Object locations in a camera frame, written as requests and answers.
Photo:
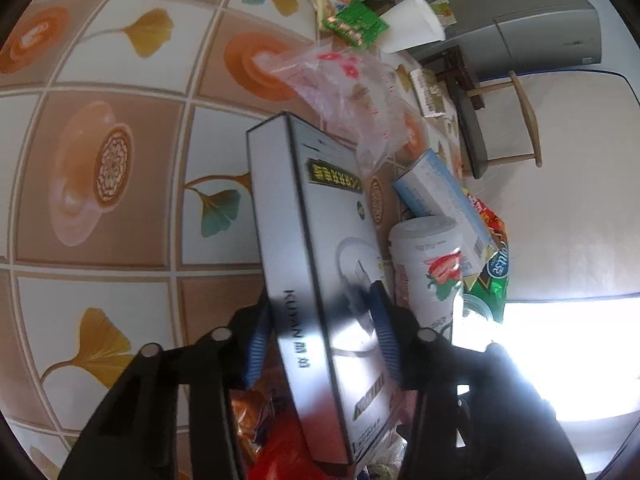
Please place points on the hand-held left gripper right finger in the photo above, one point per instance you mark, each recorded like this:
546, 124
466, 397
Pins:
385, 330

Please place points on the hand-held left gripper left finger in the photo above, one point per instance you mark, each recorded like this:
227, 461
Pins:
257, 345

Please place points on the white strawberry print bottle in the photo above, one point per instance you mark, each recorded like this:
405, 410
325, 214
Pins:
420, 260

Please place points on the grey cardboard box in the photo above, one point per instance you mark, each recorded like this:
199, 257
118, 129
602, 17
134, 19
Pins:
300, 210

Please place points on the blue white medicine box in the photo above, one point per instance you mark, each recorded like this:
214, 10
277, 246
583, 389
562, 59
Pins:
440, 190

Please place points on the clear flowered plastic bag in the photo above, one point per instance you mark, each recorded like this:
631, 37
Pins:
350, 90

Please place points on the orange snack packet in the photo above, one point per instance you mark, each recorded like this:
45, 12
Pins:
247, 410

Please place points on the red plastic bag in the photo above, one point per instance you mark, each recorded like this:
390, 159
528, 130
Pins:
285, 445

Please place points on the green chip bag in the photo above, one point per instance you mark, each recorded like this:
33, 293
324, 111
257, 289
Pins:
492, 270

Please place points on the ginkgo pattern tablecloth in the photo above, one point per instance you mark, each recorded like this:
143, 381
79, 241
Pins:
150, 210

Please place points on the wooden chair black seat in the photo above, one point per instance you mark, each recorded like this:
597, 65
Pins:
472, 130

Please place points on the small white packet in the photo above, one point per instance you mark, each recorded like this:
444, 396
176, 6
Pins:
429, 92

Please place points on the dark wooden stool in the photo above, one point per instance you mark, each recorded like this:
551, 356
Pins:
457, 67

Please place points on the white paper cup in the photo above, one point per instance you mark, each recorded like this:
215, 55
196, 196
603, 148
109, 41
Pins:
412, 22

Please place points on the green snack packet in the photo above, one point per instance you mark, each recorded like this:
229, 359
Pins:
357, 20

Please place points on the grey refrigerator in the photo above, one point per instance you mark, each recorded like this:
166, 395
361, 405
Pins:
525, 25

